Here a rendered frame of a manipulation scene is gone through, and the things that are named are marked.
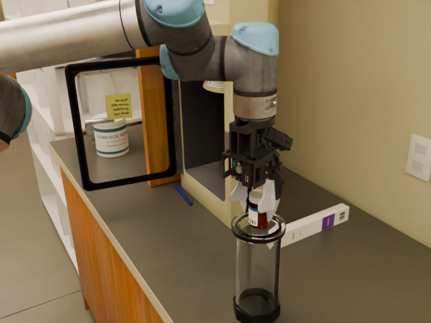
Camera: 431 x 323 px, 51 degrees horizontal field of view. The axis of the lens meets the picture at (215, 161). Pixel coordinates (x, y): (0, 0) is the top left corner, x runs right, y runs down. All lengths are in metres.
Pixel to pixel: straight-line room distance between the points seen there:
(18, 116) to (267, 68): 0.46
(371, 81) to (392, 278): 0.55
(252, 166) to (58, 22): 0.38
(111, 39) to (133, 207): 0.85
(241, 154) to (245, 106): 0.09
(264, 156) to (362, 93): 0.67
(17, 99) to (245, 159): 0.43
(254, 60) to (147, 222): 0.76
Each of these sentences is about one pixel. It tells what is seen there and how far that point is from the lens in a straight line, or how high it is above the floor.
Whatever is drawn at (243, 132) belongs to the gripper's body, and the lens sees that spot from 0.75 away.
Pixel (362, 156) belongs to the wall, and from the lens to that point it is 1.44.
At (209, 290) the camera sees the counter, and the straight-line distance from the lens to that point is 1.09.
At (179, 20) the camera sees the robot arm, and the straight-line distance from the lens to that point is 0.63.
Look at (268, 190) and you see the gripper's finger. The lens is 0.83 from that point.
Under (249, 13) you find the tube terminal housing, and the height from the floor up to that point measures 1.53.
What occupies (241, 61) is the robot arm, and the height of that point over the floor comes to 1.50.
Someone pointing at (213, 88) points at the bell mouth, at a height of 1.33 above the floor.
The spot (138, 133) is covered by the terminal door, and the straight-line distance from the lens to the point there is 1.42.
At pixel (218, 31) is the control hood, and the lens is 1.09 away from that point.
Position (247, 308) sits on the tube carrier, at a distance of 0.98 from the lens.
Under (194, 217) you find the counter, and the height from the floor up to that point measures 0.94.
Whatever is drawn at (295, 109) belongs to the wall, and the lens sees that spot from 1.63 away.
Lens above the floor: 1.64
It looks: 24 degrees down
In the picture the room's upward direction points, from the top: 1 degrees counter-clockwise
